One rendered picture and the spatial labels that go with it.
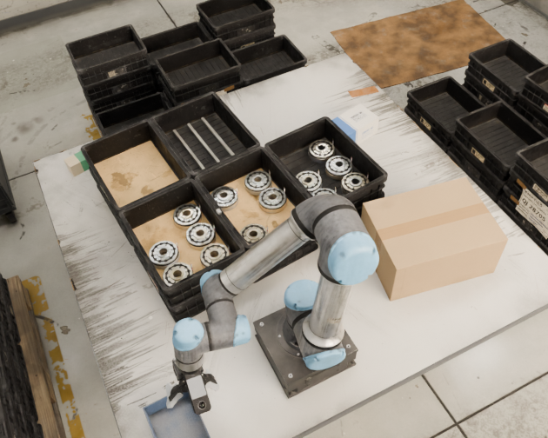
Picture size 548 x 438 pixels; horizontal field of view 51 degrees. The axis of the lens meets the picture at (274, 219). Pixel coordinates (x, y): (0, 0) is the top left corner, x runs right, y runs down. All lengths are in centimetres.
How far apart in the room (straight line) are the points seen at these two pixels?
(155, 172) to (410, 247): 104
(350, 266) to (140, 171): 127
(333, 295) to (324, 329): 15
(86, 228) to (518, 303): 164
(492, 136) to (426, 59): 124
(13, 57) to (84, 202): 247
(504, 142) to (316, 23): 197
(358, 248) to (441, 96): 236
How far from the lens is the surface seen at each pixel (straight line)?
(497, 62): 371
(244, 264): 149
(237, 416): 191
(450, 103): 352
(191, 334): 144
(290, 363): 185
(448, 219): 208
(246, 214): 215
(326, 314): 150
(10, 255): 344
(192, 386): 160
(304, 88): 286
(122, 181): 236
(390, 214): 206
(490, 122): 328
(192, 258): 205
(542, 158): 300
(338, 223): 132
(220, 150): 239
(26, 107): 432
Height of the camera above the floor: 248
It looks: 51 degrees down
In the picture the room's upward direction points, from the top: 5 degrees counter-clockwise
